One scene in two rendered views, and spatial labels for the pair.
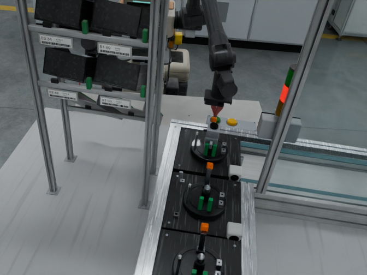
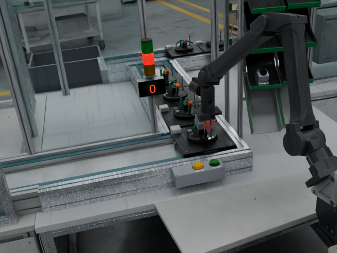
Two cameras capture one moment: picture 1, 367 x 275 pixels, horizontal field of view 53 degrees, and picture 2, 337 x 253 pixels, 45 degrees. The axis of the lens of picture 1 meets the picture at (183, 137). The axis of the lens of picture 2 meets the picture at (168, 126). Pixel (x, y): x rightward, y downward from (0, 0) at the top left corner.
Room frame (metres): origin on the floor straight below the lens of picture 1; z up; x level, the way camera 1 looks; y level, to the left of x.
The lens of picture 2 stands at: (2.59, -0.60, 1.87)
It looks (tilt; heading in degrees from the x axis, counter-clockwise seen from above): 27 degrees down; 167
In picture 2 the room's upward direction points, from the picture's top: 5 degrees counter-clockwise
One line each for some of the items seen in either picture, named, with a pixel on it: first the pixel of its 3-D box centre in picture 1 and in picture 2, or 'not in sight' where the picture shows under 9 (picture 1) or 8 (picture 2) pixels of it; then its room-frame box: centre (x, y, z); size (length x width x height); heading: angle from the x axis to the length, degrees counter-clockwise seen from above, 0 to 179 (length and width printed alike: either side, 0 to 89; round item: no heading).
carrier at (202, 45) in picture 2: not in sight; (214, 39); (-0.27, 0.47, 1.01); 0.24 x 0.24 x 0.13; 88
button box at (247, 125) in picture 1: (230, 128); (198, 172); (1.26, -0.19, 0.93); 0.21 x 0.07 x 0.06; 88
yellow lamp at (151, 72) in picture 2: (285, 107); (149, 69); (0.93, -0.29, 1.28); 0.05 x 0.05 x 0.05
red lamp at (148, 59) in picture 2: (290, 93); (148, 57); (0.93, -0.29, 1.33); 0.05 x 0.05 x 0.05
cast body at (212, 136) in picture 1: (212, 133); (200, 118); (1.04, -0.10, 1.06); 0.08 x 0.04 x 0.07; 176
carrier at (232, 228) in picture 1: (206, 193); (186, 106); (0.80, -0.09, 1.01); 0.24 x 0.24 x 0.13; 88
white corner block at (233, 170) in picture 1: (234, 173); (175, 131); (0.95, -0.20, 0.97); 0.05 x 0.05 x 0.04; 88
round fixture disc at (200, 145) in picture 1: (209, 149); (201, 134); (1.05, -0.10, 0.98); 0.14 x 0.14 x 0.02
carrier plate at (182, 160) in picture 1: (208, 153); (201, 138); (1.05, -0.10, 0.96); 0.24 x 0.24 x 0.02; 88
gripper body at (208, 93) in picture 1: (219, 90); (207, 106); (1.16, -0.11, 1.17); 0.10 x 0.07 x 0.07; 88
